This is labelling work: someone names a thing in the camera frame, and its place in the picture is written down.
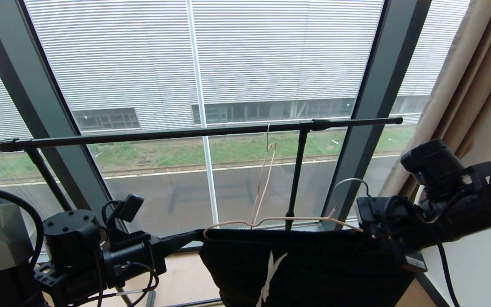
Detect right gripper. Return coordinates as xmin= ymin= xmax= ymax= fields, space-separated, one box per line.
xmin=373 ymin=225 xmax=428 ymax=273

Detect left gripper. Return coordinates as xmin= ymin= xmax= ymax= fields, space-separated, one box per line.
xmin=102 ymin=232 xmax=168 ymax=287

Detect black shorts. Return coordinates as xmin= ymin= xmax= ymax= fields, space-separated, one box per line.
xmin=198 ymin=228 xmax=417 ymax=307

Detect pink clothes hanger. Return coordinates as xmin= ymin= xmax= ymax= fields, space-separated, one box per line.
xmin=251 ymin=124 xmax=277 ymax=229
xmin=203 ymin=178 xmax=370 ymax=239

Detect black clothes rack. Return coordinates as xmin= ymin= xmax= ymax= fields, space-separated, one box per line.
xmin=0 ymin=117 xmax=404 ymax=307

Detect beige curtain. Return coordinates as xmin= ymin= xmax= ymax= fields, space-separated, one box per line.
xmin=378 ymin=0 xmax=491 ymax=202

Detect window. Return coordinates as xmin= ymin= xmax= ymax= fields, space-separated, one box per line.
xmin=0 ymin=0 xmax=470 ymax=261

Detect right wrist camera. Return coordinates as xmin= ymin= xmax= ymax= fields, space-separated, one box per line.
xmin=355 ymin=195 xmax=400 ymax=229

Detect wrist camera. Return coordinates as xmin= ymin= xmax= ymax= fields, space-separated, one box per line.
xmin=355 ymin=195 xmax=400 ymax=229
xmin=102 ymin=194 xmax=145 ymax=231

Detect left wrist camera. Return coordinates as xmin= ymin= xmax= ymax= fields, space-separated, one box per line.
xmin=102 ymin=194 xmax=145 ymax=231

